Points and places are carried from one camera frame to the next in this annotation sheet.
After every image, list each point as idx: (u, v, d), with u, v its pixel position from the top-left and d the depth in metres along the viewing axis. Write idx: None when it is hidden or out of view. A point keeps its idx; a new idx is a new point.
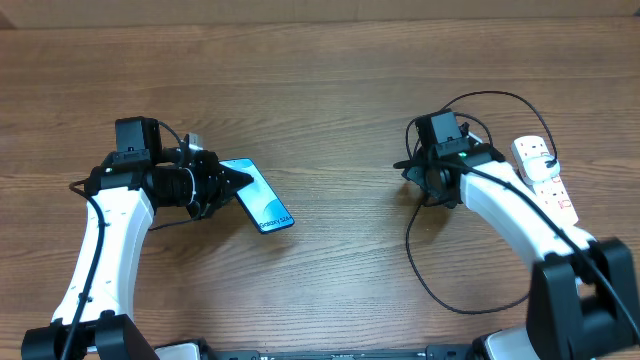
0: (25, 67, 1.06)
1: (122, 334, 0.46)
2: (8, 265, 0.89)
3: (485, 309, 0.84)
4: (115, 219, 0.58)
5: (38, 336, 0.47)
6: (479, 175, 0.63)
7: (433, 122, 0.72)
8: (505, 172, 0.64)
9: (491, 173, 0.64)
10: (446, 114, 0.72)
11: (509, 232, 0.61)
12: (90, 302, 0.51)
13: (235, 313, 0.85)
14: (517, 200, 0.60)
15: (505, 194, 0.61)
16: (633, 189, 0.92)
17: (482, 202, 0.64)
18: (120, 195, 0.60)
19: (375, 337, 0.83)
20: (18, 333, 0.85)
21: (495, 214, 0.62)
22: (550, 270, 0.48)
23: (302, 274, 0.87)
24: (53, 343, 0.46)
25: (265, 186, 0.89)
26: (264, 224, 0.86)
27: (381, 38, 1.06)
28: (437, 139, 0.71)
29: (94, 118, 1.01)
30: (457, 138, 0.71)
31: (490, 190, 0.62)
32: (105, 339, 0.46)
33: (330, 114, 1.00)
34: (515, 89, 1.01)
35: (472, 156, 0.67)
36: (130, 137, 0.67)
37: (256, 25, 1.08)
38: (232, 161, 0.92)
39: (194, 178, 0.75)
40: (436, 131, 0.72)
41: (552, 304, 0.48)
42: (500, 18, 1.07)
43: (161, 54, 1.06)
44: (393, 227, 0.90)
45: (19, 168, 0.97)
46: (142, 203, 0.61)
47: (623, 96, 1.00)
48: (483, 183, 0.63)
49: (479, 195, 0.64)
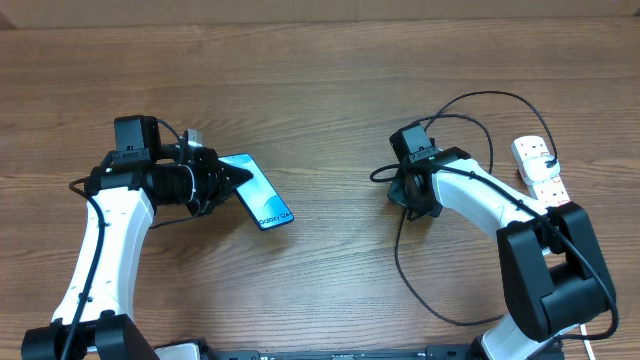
0: (25, 67, 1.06)
1: (120, 334, 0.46)
2: (8, 265, 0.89)
3: (484, 309, 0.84)
4: (115, 219, 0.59)
5: (39, 336, 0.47)
6: (448, 170, 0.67)
7: (404, 136, 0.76)
8: (469, 165, 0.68)
9: (458, 167, 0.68)
10: (415, 126, 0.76)
11: (478, 216, 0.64)
12: (90, 301, 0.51)
13: (236, 312, 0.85)
14: (480, 185, 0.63)
15: (471, 182, 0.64)
16: (633, 188, 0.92)
17: (452, 195, 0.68)
18: (120, 195, 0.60)
19: (375, 337, 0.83)
20: (18, 333, 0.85)
21: (465, 202, 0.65)
22: (513, 235, 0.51)
23: (302, 273, 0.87)
24: (54, 343, 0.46)
25: (263, 182, 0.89)
26: (264, 221, 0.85)
27: (381, 38, 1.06)
28: (409, 150, 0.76)
29: (94, 118, 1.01)
30: (426, 145, 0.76)
31: (457, 181, 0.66)
32: (104, 339, 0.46)
33: (330, 114, 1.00)
34: (515, 89, 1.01)
35: (441, 156, 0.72)
36: (129, 136, 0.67)
37: (257, 25, 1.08)
38: (231, 158, 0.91)
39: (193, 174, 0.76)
40: (408, 143, 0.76)
41: (520, 265, 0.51)
42: (500, 18, 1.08)
43: (161, 54, 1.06)
44: (393, 227, 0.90)
45: (19, 168, 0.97)
46: (142, 203, 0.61)
47: (624, 96, 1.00)
48: (451, 176, 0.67)
49: (449, 187, 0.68)
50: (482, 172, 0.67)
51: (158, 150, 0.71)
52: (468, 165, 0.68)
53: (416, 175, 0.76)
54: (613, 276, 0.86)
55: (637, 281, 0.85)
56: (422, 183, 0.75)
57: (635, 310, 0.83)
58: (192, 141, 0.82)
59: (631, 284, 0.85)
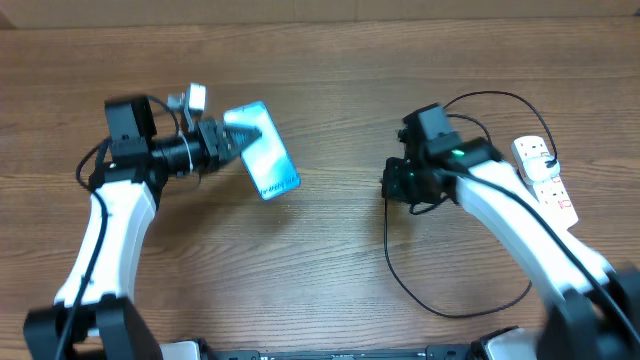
0: (24, 67, 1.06)
1: (118, 315, 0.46)
2: (8, 265, 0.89)
3: (485, 309, 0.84)
4: (119, 203, 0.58)
5: (40, 317, 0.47)
6: (481, 183, 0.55)
7: (420, 117, 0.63)
8: (504, 174, 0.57)
9: (493, 179, 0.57)
10: (433, 107, 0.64)
11: (534, 264, 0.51)
12: (93, 283, 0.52)
13: (236, 312, 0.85)
14: (527, 219, 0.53)
15: (515, 209, 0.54)
16: (633, 188, 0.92)
17: (488, 213, 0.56)
18: (123, 189, 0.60)
19: (374, 337, 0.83)
20: (18, 333, 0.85)
21: (500, 229, 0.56)
22: (571, 313, 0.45)
23: (301, 274, 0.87)
24: (55, 322, 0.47)
25: (272, 140, 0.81)
26: (266, 192, 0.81)
27: (381, 38, 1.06)
28: (426, 136, 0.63)
29: (95, 117, 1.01)
30: (447, 133, 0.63)
31: (491, 201, 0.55)
32: (104, 320, 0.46)
33: (330, 114, 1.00)
34: (515, 89, 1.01)
35: (468, 153, 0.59)
36: (120, 124, 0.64)
37: (257, 25, 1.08)
38: (240, 110, 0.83)
39: (188, 139, 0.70)
40: (425, 126, 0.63)
41: (575, 350, 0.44)
42: (500, 18, 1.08)
43: (161, 54, 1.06)
44: (393, 227, 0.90)
45: (19, 168, 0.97)
46: (144, 196, 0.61)
47: (624, 96, 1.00)
48: (487, 192, 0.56)
49: (483, 204, 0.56)
50: (525, 194, 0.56)
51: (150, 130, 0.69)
52: (504, 177, 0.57)
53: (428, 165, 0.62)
54: None
55: None
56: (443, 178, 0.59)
57: None
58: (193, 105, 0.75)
59: None
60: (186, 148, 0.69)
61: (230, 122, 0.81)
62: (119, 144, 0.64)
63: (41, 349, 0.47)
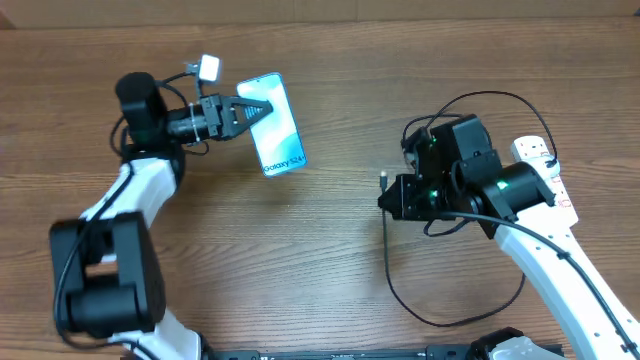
0: (24, 67, 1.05)
1: (135, 221, 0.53)
2: (8, 265, 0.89)
3: (485, 309, 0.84)
4: (145, 166, 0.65)
5: (66, 225, 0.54)
6: (524, 233, 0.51)
7: (455, 131, 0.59)
8: (553, 226, 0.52)
9: (535, 225, 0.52)
10: (472, 121, 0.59)
11: (573, 328, 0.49)
12: (112, 206, 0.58)
13: (236, 312, 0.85)
14: (573, 281, 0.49)
15: (559, 267, 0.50)
16: (633, 189, 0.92)
17: (528, 265, 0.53)
18: (147, 160, 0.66)
19: (374, 337, 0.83)
20: (19, 333, 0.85)
21: (538, 282, 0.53)
22: None
23: (302, 274, 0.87)
24: (78, 225, 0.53)
25: (285, 117, 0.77)
26: (270, 169, 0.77)
27: (381, 37, 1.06)
28: (462, 154, 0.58)
29: (94, 117, 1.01)
30: (484, 151, 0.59)
31: (534, 255, 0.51)
32: (120, 227, 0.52)
33: (330, 114, 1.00)
34: (515, 89, 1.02)
35: (512, 182, 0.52)
36: (134, 115, 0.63)
37: (257, 25, 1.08)
38: (255, 81, 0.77)
39: (195, 113, 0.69)
40: (460, 143, 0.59)
41: None
42: (500, 17, 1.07)
43: (161, 54, 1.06)
44: (393, 227, 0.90)
45: (18, 168, 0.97)
46: (165, 170, 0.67)
47: (623, 95, 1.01)
48: (529, 244, 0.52)
49: (524, 255, 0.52)
50: (575, 250, 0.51)
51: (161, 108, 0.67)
52: (548, 222, 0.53)
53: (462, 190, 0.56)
54: (613, 276, 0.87)
55: (636, 281, 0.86)
56: (479, 208, 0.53)
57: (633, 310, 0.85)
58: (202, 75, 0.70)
59: (630, 284, 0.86)
60: (193, 126, 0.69)
61: (242, 93, 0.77)
62: (136, 130, 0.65)
63: (61, 254, 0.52)
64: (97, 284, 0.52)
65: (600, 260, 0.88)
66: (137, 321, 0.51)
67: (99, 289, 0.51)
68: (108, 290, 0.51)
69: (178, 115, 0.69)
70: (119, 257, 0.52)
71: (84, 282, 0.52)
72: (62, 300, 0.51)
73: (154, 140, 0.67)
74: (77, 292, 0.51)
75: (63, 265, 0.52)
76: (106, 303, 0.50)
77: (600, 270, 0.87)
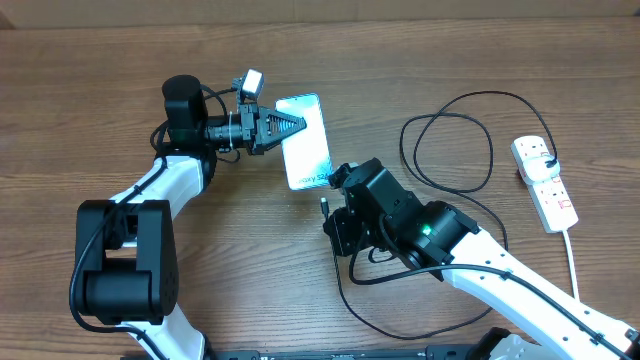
0: (24, 67, 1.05)
1: (160, 210, 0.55)
2: (8, 265, 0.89)
3: (484, 309, 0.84)
4: (174, 161, 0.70)
5: (93, 206, 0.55)
6: (466, 268, 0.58)
7: (370, 188, 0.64)
8: (488, 251, 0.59)
9: (471, 253, 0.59)
10: (382, 174, 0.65)
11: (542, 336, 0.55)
12: (140, 195, 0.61)
13: (236, 312, 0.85)
14: (524, 292, 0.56)
15: (507, 284, 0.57)
16: (633, 188, 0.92)
17: (480, 292, 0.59)
18: (179, 157, 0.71)
19: (375, 337, 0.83)
20: (19, 333, 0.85)
21: (497, 305, 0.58)
22: None
23: (301, 274, 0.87)
24: (104, 207, 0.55)
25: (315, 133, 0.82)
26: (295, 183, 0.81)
27: (381, 37, 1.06)
28: (384, 208, 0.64)
29: (95, 117, 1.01)
30: (401, 198, 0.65)
31: (480, 283, 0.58)
32: (147, 213, 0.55)
33: (330, 114, 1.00)
34: (515, 89, 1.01)
35: (436, 226, 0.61)
36: (175, 115, 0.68)
37: (256, 25, 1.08)
38: (293, 99, 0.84)
39: (232, 121, 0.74)
40: (379, 199, 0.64)
41: None
42: (499, 18, 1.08)
43: (161, 54, 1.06)
44: None
45: (18, 168, 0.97)
46: (196, 168, 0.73)
47: (624, 95, 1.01)
48: (474, 275, 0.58)
49: (473, 287, 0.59)
50: (514, 263, 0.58)
51: (200, 112, 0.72)
52: (482, 240, 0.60)
53: (395, 239, 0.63)
54: (613, 276, 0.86)
55: (636, 281, 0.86)
56: (420, 259, 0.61)
57: (635, 310, 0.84)
58: (246, 86, 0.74)
59: (630, 284, 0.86)
60: (228, 133, 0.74)
61: (280, 109, 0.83)
62: (176, 129, 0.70)
63: (86, 231, 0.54)
64: (115, 268, 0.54)
65: (599, 260, 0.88)
66: (147, 310, 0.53)
67: (116, 273, 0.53)
68: (124, 275, 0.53)
69: (216, 122, 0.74)
70: (141, 240, 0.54)
71: (102, 264, 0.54)
72: (79, 279, 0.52)
73: (190, 140, 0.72)
74: (95, 272, 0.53)
75: (85, 242, 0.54)
76: (120, 288, 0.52)
77: (601, 270, 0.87)
